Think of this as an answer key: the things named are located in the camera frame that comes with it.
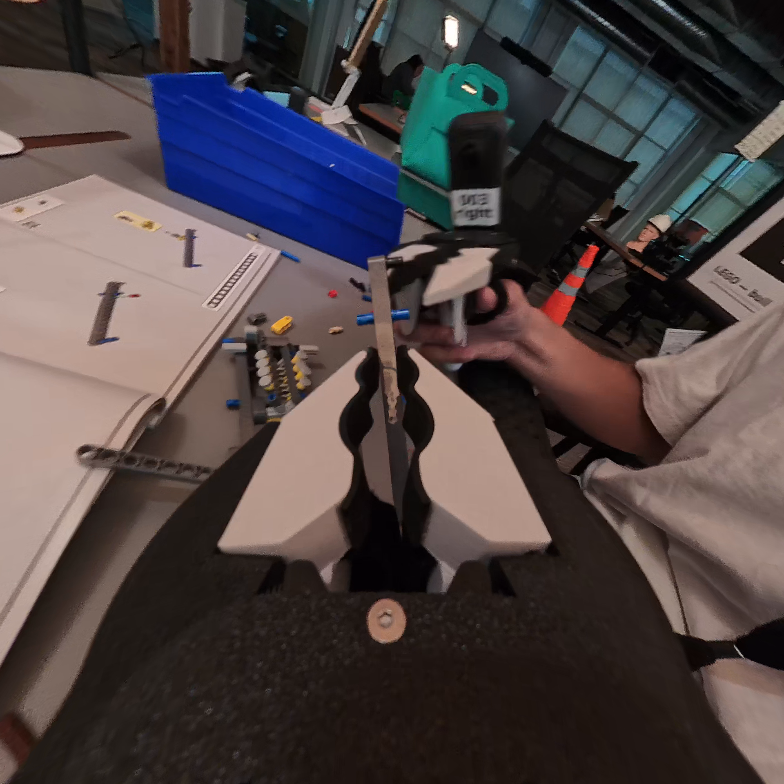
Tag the person's right hand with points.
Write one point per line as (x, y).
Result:
(520, 331)

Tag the orange traffic cone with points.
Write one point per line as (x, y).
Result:
(569, 288)

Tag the blue storage bin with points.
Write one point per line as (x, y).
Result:
(275, 165)

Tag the long dark grey lego beam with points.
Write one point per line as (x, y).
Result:
(141, 460)
(383, 331)

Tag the curved wooden desk lamp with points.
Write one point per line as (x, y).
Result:
(355, 67)

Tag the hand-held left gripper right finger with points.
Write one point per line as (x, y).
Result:
(478, 490)

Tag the dark wall screen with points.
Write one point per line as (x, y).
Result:
(527, 92)

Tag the wooden post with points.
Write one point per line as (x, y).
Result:
(174, 34)

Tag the black framed marker sign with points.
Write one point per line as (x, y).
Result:
(747, 263)

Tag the open lego instruction booklet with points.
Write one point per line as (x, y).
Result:
(92, 306)

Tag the teal felt bag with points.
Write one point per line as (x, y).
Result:
(435, 141)

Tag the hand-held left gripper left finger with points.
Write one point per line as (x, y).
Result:
(294, 490)

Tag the white book stand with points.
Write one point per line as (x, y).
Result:
(7, 144)

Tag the yellow lego connector block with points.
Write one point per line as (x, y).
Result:
(282, 324)

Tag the brown lego axle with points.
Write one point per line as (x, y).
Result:
(15, 738)

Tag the small black box device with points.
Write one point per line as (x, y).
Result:
(297, 99)

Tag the person's right forearm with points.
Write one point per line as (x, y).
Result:
(594, 398)

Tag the silver air duct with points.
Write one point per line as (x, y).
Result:
(704, 24)

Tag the grey lego car chassis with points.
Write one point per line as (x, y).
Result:
(275, 373)

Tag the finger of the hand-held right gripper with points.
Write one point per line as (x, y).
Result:
(459, 275)
(407, 306)

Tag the bust with white helmet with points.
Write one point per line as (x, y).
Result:
(652, 233)

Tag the black mesh office chair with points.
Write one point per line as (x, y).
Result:
(563, 184)

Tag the small lit lamp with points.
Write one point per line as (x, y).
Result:
(451, 30)

